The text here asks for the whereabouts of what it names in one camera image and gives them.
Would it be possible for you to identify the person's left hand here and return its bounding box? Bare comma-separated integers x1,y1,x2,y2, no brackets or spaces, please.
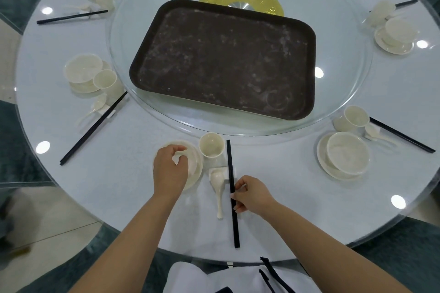
153,144,190,201

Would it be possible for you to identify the person's right hand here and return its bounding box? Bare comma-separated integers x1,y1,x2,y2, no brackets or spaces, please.
229,175,279,220

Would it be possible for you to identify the black tray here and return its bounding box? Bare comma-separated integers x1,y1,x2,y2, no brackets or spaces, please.
129,0,317,121

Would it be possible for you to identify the person's left forearm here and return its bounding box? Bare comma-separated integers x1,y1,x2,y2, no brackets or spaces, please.
68,193,185,293

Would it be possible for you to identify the person's right forearm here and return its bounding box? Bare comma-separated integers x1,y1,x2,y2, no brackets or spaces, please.
261,201,412,293

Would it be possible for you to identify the white round table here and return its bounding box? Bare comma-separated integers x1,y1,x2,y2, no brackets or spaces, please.
15,0,440,264

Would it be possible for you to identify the person's white shirt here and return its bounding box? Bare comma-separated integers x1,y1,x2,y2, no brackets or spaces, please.
163,261,322,293

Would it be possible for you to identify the glass lazy susan turntable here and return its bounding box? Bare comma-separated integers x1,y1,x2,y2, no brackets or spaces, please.
109,0,374,137

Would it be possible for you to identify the black dangling strap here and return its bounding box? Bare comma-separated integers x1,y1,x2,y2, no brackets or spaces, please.
258,256,296,293

